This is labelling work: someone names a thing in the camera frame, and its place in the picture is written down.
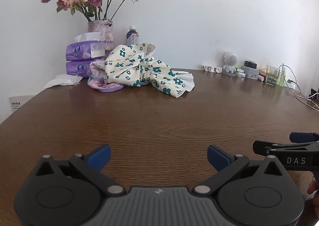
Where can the black charger adapter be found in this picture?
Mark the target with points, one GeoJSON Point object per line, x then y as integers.
{"type": "Point", "coordinates": [250, 64]}

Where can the white vented appliance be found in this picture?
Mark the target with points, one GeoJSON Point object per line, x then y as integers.
{"type": "Point", "coordinates": [21, 103]}

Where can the white robot speaker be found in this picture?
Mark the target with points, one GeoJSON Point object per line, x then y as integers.
{"type": "Point", "coordinates": [230, 58]}

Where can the green white small packet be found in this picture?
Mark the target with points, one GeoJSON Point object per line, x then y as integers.
{"type": "Point", "coordinates": [239, 72]}

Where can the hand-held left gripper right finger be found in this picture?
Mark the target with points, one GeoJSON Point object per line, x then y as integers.
{"type": "Point", "coordinates": [218, 157]}

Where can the cream teal-flower garment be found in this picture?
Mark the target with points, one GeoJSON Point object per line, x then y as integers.
{"type": "Point", "coordinates": [124, 66]}

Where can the person's right hand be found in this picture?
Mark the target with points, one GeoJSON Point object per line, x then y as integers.
{"type": "Point", "coordinates": [314, 188]}

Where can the tea bottle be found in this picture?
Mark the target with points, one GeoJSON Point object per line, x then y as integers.
{"type": "Point", "coordinates": [132, 37]}

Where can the open purple tissue pack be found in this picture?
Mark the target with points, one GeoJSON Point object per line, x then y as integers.
{"type": "Point", "coordinates": [77, 51]}

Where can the pink purple cloth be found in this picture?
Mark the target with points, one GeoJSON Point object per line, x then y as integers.
{"type": "Point", "coordinates": [107, 88]}

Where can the green spray bottle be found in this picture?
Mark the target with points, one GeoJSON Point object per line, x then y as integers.
{"type": "Point", "coordinates": [282, 78]}

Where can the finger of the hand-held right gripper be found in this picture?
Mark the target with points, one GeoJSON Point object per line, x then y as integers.
{"type": "Point", "coordinates": [294, 157]}
{"type": "Point", "coordinates": [302, 137]}

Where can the closed purple tissue pack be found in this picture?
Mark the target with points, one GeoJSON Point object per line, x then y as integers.
{"type": "Point", "coordinates": [79, 68]}

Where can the glass cup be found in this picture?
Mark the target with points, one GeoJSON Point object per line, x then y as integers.
{"type": "Point", "coordinates": [272, 76]}

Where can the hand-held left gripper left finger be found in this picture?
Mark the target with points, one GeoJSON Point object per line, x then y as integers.
{"type": "Point", "coordinates": [99, 157]}

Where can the crumpled white tissue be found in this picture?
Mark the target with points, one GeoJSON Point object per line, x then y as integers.
{"type": "Point", "coordinates": [62, 80]}

